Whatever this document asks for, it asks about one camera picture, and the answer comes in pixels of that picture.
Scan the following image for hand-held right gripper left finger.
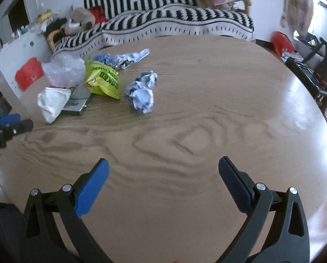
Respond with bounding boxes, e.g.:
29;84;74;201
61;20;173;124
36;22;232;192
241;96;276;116
21;158;112;263

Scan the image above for white crumpled bag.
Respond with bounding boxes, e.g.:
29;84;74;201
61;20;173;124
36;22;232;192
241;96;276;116
37;87;72;124

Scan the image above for patterned beige curtain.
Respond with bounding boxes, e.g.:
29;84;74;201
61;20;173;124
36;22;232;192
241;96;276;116
280;0;313;37

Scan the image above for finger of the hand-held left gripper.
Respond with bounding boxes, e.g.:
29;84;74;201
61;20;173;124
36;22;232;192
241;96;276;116
0;113;21;126
3;119;34;137

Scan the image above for yellow green toy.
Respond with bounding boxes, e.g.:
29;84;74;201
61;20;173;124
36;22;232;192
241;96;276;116
35;9;53;24

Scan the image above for blue white crumpled wrapper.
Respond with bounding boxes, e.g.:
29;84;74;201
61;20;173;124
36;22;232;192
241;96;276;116
92;49;150;70

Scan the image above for beige plush toy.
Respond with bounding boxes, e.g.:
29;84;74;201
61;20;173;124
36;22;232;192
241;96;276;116
61;8;96;36

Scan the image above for black cloth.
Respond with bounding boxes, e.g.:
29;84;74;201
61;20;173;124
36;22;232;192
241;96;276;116
44;19;68;37

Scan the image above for crumpled blue white paper ball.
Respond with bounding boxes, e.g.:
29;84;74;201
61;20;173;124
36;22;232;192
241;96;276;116
125;71;158;115

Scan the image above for red plastic item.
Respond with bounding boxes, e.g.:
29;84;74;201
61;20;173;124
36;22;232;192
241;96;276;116
15;57;45;90

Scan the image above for clear plastic bag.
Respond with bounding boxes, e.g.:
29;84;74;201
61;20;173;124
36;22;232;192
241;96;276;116
42;54;87;87

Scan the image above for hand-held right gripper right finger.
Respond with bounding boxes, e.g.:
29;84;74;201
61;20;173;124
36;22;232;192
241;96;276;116
218;156;310;263

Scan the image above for red plastic bag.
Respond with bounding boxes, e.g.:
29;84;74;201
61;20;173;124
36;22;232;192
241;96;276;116
271;31;295;57

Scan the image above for black white striped sofa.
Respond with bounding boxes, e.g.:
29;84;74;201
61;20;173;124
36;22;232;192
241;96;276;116
51;0;255;61

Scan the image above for wooden sofa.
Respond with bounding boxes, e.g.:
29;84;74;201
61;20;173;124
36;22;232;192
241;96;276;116
47;0;255;51

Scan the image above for yellow-green snack packet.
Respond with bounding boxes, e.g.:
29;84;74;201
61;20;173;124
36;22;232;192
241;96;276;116
84;60;121;100

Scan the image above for flat grey box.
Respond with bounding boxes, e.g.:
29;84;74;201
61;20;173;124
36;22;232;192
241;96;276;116
61;84;92;116

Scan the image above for black padded chair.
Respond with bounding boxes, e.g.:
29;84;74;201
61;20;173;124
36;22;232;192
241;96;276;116
285;57;327;99

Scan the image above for white papers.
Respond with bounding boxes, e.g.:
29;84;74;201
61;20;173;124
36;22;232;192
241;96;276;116
281;50;303;62

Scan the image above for red cushion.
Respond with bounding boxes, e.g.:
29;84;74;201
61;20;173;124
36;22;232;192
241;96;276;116
90;5;107;25

